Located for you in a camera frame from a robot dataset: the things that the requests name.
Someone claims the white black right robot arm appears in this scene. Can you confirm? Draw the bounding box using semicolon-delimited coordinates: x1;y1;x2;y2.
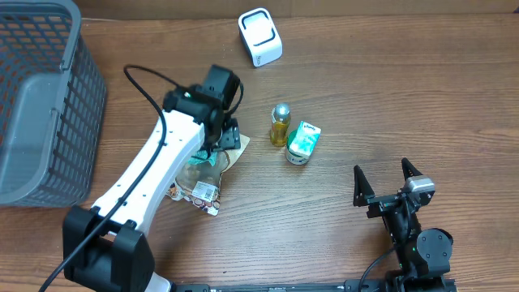
350;157;457;291

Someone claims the green lid white jar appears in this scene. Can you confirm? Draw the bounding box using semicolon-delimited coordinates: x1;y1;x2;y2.
285;130;309;165

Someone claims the yellow oil bottle silver cap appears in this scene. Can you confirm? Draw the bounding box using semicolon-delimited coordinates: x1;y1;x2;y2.
270;103;291;147

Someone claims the brown cookie bag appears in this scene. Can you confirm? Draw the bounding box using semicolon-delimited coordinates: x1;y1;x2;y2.
166;135;250;216

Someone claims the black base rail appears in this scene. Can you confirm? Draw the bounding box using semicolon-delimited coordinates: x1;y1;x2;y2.
172;278;458;292

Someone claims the white barcode scanner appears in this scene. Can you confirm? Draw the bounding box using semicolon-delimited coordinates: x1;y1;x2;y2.
238;7;283;67

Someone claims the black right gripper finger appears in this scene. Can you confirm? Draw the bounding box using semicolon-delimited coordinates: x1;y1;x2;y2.
401;157;422;180
353;165;375;207

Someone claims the teal snack packet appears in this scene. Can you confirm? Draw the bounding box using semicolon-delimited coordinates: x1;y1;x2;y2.
187;150;217;166

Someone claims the grey plastic shopping basket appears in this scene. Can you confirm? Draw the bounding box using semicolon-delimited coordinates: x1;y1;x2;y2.
1;0;107;208

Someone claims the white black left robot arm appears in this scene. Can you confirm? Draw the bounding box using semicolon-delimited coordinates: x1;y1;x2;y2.
41;65;243;291

